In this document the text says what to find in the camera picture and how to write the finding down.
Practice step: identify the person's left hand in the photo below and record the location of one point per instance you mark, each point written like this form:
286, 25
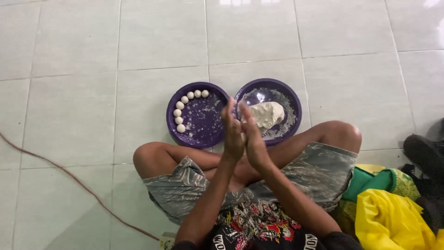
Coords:
233, 142

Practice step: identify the person's right hand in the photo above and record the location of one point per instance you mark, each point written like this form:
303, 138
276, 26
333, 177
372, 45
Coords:
256, 147

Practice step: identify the person's right fingers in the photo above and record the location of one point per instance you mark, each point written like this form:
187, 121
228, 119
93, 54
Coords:
247, 119

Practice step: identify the person's left fingers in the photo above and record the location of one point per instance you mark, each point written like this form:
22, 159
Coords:
230, 116

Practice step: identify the white dough lump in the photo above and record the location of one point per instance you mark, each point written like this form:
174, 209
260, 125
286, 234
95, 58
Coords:
267, 114

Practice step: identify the purple plate with dough balls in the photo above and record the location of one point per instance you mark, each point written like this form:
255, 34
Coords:
203, 119

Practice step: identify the purple plate with dough lump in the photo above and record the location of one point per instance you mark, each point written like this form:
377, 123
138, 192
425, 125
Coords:
288, 104

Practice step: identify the row of white dough balls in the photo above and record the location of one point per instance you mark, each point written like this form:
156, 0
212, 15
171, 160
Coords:
179, 105

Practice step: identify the person's left leg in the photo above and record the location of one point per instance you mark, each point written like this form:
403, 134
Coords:
163, 158

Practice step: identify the person's leg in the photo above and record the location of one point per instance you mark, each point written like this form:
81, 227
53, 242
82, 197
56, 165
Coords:
163, 158
333, 133

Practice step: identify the person's right leg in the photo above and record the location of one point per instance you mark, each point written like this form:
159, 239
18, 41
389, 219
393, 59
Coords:
333, 133

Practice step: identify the person's grey patterned shorts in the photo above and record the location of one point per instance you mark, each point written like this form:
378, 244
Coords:
319, 170

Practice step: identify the person's black printed shirt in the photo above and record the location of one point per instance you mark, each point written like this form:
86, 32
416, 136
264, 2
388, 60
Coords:
258, 225

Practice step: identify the green cloth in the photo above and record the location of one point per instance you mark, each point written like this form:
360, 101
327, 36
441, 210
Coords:
367, 182

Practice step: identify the white plug socket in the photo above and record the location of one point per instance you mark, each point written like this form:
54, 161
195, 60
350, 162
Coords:
168, 241

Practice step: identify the yellow-green patterned cloth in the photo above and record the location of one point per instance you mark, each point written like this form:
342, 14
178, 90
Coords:
406, 184

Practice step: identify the yellow plastic sheet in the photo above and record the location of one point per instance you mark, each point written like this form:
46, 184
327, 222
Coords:
392, 222

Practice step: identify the black bag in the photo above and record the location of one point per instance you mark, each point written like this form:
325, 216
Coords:
428, 159

